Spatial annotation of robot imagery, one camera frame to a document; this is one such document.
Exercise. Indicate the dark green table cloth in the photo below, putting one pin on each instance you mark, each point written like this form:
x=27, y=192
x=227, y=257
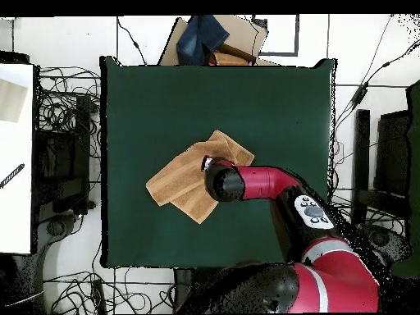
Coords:
x=147, y=115

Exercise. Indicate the dark green fabric panel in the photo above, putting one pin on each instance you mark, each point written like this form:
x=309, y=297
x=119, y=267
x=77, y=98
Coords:
x=415, y=164

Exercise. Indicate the dark brown cloth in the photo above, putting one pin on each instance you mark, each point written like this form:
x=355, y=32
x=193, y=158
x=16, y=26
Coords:
x=236, y=51

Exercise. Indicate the black flat box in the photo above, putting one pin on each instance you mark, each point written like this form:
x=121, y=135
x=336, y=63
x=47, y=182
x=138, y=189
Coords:
x=392, y=154

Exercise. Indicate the black square floor frame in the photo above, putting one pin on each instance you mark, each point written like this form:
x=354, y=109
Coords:
x=297, y=32

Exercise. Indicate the white side table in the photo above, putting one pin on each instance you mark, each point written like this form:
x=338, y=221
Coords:
x=16, y=197

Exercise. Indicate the black power strip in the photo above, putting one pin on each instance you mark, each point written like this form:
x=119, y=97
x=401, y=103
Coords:
x=98, y=295

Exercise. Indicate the black striped stick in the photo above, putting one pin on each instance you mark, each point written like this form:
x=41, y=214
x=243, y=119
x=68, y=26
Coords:
x=13, y=175

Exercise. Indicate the black equipment stand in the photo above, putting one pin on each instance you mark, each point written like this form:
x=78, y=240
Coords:
x=62, y=170

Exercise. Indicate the blue denim jeans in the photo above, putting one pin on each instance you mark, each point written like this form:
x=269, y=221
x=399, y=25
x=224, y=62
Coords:
x=197, y=39

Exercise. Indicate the folded orange towel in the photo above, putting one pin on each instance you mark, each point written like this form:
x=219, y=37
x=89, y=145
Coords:
x=229, y=59

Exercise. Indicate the black upright bar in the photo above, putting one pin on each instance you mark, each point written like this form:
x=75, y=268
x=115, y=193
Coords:
x=361, y=147

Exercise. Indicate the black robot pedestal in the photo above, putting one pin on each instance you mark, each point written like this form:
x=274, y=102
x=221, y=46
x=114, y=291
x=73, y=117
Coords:
x=183, y=285

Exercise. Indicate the beige paper sheet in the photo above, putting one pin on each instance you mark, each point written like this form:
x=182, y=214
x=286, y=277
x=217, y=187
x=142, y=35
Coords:
x=11, y=101

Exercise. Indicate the brown cardboard box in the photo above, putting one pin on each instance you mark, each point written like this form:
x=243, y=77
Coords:
x=242, y=32

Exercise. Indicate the orange terry towel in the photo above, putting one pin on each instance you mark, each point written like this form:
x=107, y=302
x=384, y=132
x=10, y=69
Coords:
x=177, y=183

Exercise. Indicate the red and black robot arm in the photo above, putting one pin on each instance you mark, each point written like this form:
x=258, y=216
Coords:
x=269, y=180

